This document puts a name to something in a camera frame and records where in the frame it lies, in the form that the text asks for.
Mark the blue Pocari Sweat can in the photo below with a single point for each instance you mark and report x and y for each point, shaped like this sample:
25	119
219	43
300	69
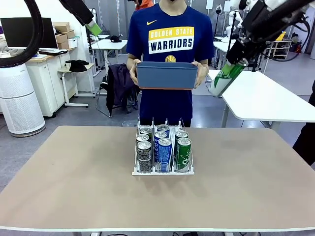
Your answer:
160	134
163	127
164	155

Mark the white background desk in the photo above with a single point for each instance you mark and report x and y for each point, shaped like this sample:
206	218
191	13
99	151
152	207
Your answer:
105	45
221	46

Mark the small white side table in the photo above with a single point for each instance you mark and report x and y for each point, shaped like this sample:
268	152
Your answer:
64	88

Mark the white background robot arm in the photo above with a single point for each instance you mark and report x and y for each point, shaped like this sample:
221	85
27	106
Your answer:
231	22

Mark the person's right forearm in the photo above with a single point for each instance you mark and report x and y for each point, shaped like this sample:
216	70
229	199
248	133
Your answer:
131	59

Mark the black metal chair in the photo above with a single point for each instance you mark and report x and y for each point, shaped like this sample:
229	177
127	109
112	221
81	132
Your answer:
103	86

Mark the small white box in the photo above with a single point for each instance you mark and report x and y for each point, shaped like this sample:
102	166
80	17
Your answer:
73	43

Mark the blue-grey plastic bin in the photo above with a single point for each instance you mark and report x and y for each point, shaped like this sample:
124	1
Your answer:
167	76

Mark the green soda can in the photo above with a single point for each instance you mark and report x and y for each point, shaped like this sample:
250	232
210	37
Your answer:
184	155
230	73
181	134

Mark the black keyboard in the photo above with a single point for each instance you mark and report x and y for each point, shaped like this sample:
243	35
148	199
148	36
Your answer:
53	52

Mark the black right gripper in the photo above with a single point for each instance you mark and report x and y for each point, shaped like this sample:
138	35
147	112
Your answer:
238	52

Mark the clear plastic can dispenser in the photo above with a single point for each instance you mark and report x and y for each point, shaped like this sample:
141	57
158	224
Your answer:
162	173

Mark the person's right hand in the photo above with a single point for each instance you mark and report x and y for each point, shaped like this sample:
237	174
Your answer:
133	72

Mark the yellow plastic crate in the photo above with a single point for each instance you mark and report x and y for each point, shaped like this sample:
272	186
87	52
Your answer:
280	37

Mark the red fire extinguisher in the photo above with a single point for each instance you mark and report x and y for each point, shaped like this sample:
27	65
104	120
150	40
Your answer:
298	48

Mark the wooden shelf rack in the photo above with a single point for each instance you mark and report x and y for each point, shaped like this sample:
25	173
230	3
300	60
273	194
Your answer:
280	49

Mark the person in orange jacket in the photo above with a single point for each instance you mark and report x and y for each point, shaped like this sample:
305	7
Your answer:
146	5

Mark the person's left hand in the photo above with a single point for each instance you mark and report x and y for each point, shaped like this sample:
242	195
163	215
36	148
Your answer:
203	73

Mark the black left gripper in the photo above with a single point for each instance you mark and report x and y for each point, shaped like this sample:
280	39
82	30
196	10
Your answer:
78	11

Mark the black computer monitor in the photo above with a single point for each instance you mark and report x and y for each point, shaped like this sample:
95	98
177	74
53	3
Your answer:
19	32

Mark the black baseball cap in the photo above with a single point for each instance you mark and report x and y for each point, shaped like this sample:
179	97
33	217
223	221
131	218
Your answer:
115	38

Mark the dark jacket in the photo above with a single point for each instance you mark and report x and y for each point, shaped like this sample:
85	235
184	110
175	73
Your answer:
120	83

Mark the brown cardboard box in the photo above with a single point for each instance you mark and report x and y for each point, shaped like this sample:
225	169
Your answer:
61	27
63	45
65	37

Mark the black Pepsi can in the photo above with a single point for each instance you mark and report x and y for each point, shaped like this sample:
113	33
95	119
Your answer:
144	157
142	137
145	130

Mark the person in dark clothes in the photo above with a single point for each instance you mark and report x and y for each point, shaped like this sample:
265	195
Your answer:
306	142

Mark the black cloth bundle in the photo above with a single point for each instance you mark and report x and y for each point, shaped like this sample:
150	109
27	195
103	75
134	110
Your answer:
76	66

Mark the white cabinet desk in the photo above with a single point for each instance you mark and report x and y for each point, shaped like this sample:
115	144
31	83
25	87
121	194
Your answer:
41	81

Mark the white cylindrical air purifier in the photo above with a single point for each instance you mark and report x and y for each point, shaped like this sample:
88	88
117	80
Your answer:
19	110

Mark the person in blue Warriors shirt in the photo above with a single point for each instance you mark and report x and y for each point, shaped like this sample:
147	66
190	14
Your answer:
169	44

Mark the person's left forearm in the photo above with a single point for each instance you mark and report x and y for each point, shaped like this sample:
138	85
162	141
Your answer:
205	62

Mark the large white table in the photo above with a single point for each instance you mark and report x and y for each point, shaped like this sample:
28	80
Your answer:
258	98

